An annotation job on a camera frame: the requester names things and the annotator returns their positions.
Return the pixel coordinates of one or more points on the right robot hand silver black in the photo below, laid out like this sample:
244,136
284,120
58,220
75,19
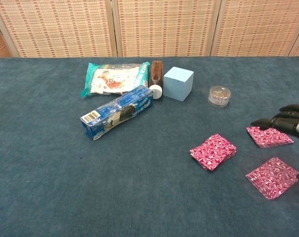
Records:
287,121

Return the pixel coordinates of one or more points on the pink patterned packet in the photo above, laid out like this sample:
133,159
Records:
270,138
272,179
212,151

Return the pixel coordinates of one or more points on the clear round plastic jar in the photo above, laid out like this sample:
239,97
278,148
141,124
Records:
219,97

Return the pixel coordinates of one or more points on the light blue cube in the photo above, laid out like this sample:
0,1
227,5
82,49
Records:
176,85

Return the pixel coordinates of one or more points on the brown bottle white cap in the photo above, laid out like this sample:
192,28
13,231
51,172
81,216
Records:
156,71

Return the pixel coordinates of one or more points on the blue cookie box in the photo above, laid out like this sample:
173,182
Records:
117,113

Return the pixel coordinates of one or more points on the teal white snack bag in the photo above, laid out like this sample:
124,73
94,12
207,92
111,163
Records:
109,79

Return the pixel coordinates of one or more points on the blue felt table cover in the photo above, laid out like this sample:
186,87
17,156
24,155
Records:
65,172

